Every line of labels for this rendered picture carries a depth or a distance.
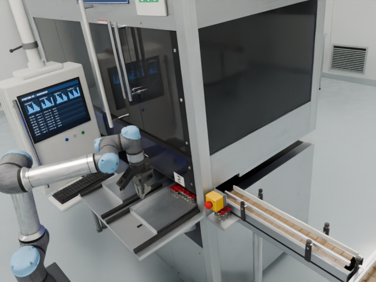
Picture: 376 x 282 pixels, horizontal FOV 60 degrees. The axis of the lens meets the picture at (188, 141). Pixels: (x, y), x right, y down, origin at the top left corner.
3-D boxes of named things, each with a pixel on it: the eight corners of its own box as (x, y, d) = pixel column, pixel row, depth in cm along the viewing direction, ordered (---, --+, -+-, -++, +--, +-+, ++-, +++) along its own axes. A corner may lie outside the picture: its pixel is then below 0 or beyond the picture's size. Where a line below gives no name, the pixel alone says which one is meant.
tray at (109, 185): (147, 164, 220) (147, 160, 218) (171, 179, 201) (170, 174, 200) (102, 187, 202) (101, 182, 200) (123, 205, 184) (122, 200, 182)
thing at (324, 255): (219, 212, 175) (216, 189, 168) (238, 199, 183) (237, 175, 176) (343, 294, 126) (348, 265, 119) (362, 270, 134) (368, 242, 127)
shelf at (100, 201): (144, 164, 224) (144, 161, 223) (215, 210, 174) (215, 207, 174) (79, 196, 199) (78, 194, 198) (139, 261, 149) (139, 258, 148)
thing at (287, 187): (159, 154, 409) (147, 87, 368) (306, 238, 262) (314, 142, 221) (85, 190, 356) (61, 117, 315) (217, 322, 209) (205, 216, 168)
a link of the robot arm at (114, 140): (92, 146, 129) (120, 141, 131) (93, 135, 139) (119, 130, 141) (97, 163, 133) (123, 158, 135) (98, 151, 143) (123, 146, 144)
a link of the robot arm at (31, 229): (19, 268, 148) (-11, 165, 124) (27, 244, 161) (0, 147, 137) (47, 264, 151) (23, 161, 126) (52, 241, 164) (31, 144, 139)
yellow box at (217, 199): (216, 199, 167) (215, 188, 163) (226, 205, 162) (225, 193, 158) (205, 206, 163) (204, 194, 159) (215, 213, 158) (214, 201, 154)
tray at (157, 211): (178, 184, 196) (177, 179, 194) (208, 202, 177) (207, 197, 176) (130, 212, 178) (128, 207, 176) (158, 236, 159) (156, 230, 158)
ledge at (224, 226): (225, 206, 176) (225, 203, 175) (244, 217, 167) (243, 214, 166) (206, 219, 169) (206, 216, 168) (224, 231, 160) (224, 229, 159)
